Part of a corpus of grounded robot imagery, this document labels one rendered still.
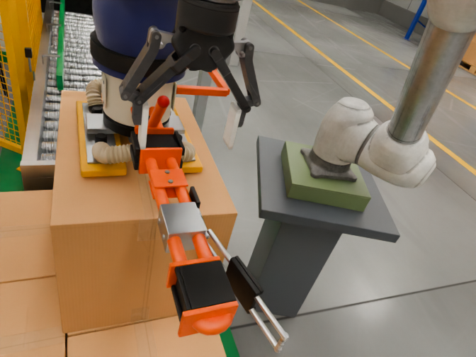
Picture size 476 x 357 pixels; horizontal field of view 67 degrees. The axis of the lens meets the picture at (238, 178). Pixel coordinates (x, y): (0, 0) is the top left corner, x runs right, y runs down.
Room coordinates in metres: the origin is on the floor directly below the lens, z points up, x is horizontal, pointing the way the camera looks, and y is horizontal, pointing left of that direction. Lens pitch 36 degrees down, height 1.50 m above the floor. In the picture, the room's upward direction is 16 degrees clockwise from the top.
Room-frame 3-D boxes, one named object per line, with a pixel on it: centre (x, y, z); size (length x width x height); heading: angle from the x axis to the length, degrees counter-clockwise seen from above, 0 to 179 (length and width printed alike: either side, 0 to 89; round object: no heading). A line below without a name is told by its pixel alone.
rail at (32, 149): (2.00, 1.34, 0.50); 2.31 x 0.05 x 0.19; 30
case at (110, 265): (0.82, 0.29, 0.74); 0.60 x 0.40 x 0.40; 28
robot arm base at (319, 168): (1.22, -0.31, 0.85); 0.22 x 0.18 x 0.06; 16
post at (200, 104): (1.89, 0.33, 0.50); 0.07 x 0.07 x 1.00; 30
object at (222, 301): (0.30, 0.01, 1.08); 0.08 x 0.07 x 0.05; 30
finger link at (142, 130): (0.43, 0.15, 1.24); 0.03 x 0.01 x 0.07; 29
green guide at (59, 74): (2.34, 1.46, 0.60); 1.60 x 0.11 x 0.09; 30
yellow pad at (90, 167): (0.78, 0.39, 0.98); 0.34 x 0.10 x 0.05; 30
